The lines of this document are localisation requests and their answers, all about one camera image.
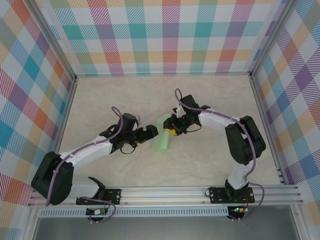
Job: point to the right small circuit board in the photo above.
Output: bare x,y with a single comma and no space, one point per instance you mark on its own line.
238,209

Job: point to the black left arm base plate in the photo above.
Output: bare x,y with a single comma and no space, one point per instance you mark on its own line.
112,192

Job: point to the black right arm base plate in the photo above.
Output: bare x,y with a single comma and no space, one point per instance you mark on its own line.
220,195

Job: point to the aluminium mounting rail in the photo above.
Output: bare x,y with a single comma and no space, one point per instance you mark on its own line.
162,196

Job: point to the aluminium frame crossbar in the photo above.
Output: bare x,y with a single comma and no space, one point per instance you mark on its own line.
162,74

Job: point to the aluminium frame leg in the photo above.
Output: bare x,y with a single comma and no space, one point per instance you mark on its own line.
31,225
298,222

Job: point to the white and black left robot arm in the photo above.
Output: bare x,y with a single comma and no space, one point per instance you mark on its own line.
85,155

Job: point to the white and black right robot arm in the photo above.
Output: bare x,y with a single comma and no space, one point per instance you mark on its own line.
216,122

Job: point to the aluminium side rail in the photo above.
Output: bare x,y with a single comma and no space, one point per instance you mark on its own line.
62,125
265,125

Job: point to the aluminium frame post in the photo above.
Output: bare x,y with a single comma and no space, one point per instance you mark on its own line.
272,37
52,42

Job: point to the left small circuit board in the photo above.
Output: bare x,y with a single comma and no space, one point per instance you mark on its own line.
96,212

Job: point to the small circuit board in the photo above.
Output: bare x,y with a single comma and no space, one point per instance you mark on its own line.
96,212
238,209

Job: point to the light green paper sheet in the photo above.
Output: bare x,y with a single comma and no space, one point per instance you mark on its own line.
161,142

